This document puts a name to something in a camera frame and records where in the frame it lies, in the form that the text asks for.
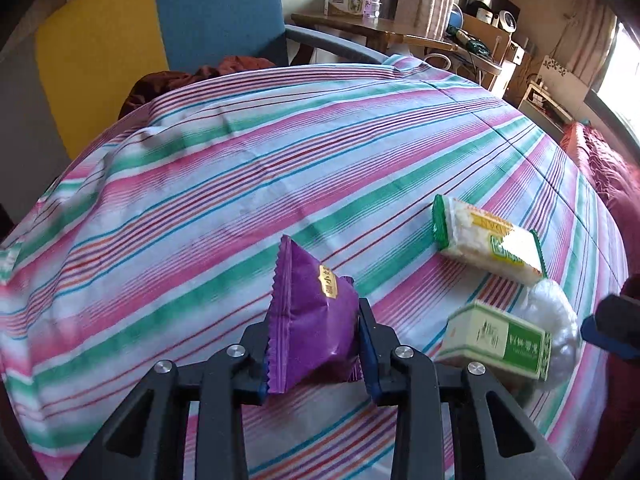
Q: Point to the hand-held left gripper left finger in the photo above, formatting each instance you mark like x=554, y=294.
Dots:
x=250, y=355

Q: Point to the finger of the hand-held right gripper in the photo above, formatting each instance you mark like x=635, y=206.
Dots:
x=615, y=320

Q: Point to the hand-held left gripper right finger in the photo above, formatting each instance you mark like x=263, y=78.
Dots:
x=367, y=350

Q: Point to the purple snack packet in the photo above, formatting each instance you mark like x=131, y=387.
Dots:
x=310, y=325

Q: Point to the clear crumpled plastic bag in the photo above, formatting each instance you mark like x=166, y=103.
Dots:
x=555, y=310

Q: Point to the green white small carton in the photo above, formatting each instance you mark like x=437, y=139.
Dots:
x=490, y=335

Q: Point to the red blanket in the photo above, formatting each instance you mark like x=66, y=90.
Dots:
x=610, y=195

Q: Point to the white green rice cracker packet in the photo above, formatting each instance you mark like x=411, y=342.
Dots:
x=480, y=240

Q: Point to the striped pink green tablecloth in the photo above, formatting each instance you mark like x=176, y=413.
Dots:
x=250, y=160

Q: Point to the white storage rack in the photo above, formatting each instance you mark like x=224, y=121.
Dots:
x=542, y=105

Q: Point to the white board leaf pattern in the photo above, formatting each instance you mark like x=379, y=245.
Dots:
x=565, y=82

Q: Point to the dark red cloth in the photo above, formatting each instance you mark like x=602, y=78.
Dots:
x=170, y=85

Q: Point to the tan cardboard box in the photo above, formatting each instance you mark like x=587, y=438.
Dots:
x=492, y=40

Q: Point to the white round appliance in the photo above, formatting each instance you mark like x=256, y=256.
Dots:
x=506, y=20

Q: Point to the wooden side table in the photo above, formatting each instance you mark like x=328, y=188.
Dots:
x=380, y=27

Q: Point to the small pink jar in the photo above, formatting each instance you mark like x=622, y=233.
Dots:
x=373, y=7

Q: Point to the blue yellow grey chair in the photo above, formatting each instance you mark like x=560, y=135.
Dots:
x=215, y=5

